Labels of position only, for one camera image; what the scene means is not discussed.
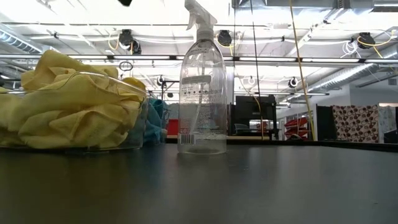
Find clear plastic spray bottle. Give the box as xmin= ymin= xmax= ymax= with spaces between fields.
xmin=177 ymin=0 xmax=228 ymax=156

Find clear plastic basket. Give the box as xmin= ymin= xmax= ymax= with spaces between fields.
xmin=143 ymin=98 xmax=171 ymax=146
xmin=0 ymin=70 xmax=150 ymax=151

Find white round column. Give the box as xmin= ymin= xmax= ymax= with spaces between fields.
xmin=226 ymin=65 xmax=235 ymax=105

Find red box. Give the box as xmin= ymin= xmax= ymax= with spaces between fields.
xmin=167 ymin=119 xmax=180 ymax=137

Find black cabinet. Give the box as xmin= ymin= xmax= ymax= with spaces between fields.
xmin=234 ymin=95 xmax=278 ymax=140

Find red storage bins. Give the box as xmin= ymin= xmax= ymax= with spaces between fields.
xmin=284 ymin=117 xmax=309 ymax=138

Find black divider panel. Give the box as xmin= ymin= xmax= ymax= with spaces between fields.
xmin=316 ymin=104 xmax=333 ymax=141

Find brown white polka-dot divider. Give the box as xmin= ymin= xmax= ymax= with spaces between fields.
xmin=331 ymin=105 xmax=381 ymax=144

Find white patterned divider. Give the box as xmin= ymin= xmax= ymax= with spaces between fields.
xmin=378 ymin=105 xmax=398 ymax=134

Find silver ceiling duct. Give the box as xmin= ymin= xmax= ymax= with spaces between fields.
xmin=0 ymin=26 xmax=43 ymax=55
xmin=306 ymin=46 xmax=398 ymax=93

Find black hanging cable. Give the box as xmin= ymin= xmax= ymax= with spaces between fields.
xmin=250 ymin=0 xmax=265 ymax=141

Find yellow orange power cord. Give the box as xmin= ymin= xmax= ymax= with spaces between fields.
xmin=288 ymin=0 xmax=317 ymax=141

